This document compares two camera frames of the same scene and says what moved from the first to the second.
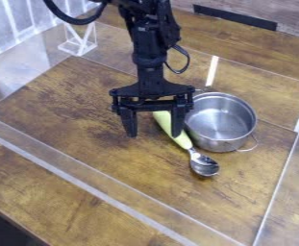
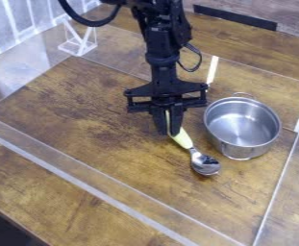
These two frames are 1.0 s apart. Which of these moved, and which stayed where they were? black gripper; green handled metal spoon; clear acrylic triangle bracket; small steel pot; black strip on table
Moved: small steel pot; black gripper
Stayed: green handled metal spoon; black strip on table; clear acrylic triangle bracket
